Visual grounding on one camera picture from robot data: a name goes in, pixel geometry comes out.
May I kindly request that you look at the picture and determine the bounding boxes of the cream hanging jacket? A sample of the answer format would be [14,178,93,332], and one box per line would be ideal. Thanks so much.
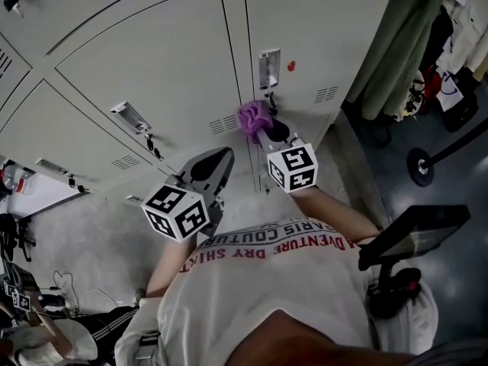
[438,0,488,72]

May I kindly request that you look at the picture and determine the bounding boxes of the red bag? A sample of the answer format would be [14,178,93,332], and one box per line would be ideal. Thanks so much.
[421,66,441,106]

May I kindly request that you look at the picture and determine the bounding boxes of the person's left forearm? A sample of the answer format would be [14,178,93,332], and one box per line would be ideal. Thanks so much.
[144,236,199,299]

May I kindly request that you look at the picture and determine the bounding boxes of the person's right forearm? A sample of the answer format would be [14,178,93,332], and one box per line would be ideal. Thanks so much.
[291,185,382,243]

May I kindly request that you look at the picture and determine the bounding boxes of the black folded tripod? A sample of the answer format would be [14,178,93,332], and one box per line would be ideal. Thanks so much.
[0,211,37,262]

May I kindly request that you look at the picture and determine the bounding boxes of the black monitor screen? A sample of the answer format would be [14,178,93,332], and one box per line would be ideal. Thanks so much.
[357,204,472,272]

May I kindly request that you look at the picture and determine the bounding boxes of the white bag with black straps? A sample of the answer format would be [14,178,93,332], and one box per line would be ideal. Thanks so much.
[406,69,426,116]

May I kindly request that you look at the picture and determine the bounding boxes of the purple knitted cloth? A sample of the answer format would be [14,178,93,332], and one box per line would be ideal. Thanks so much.
[236,100,274,144]

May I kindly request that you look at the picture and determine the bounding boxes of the white paper bag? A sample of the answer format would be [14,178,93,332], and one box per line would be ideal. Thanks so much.
[436,70,464,110]

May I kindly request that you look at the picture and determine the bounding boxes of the person's head and neck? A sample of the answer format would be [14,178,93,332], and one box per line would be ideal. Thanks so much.
[224,310,416,366]

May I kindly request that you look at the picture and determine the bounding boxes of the black stanchion post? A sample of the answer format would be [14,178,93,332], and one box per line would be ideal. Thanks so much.
[406,118,488,188]

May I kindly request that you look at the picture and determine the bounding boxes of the clear plastic water bottle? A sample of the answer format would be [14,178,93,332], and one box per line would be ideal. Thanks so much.
[2,164,35,196]

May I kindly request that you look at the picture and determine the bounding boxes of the grey metal locker door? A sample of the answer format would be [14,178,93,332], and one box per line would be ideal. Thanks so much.
[242,0,384,129]

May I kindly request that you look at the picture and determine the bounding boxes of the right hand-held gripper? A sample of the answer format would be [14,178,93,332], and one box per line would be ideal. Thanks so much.
[258,116,319,194]

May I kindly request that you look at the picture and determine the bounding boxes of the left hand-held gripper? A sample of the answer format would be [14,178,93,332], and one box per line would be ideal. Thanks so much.
[140,147,236,243]

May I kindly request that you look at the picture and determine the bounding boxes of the black hanging garment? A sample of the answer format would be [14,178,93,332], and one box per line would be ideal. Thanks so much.
[419,5,454,72]

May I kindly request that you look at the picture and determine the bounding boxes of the grey metal lockers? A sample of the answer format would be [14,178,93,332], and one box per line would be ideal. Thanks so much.
[0,0,397,205]

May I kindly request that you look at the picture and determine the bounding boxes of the person's white printed T-shirt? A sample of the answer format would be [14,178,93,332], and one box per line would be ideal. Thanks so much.
[114,215,439,366]

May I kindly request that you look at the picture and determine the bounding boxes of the olive green hanging coat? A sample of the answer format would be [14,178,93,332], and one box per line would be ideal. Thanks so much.
[345,0,454,121]

